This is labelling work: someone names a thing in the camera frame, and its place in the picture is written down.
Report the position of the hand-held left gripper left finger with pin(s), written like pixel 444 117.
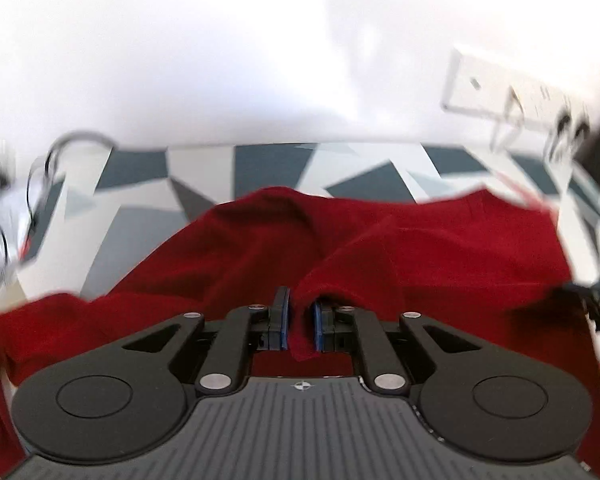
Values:
pixel 284 320

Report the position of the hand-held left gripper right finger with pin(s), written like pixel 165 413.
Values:
pixel 320 330

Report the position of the white wall socket panel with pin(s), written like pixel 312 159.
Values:
pixel 475 85

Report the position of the red garment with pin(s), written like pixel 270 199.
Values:
pixel 230 260

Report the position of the black plug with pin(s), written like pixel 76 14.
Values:
pixel 582 132
pixel 562 127

